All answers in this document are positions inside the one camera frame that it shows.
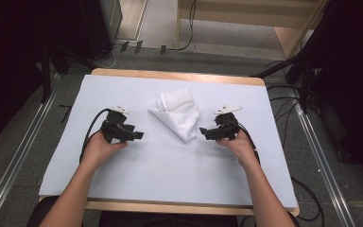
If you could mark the white mesh laundry bag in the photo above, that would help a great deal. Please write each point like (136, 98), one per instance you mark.
(179, 118)

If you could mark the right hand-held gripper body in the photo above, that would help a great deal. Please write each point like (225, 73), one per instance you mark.
(228, 127)

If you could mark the person's right hand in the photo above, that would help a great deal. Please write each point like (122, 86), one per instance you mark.
(242, 149)

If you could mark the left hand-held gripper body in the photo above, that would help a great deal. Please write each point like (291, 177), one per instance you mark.
(115, 127)

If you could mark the wooden table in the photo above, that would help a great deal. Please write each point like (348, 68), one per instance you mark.
(176, 75)

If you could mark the black metal stand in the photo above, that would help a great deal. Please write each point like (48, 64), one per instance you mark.
(304, 88)
(46, 78)

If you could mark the black cabinet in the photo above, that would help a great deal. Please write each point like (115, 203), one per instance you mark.
(88, 25)

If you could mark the person's left hand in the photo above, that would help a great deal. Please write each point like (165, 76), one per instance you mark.
(99, 151)

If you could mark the white table mat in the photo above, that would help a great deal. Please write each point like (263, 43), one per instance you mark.
(170, 170)

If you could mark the light wooden furniture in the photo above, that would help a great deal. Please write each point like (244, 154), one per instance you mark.
(249, 15)

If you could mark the black curtain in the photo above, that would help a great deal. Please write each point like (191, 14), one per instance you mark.
(353, 78)
(6, 63)

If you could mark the aluminium floor rail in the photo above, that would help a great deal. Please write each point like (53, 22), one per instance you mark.
(324, 170)
(15, 164)

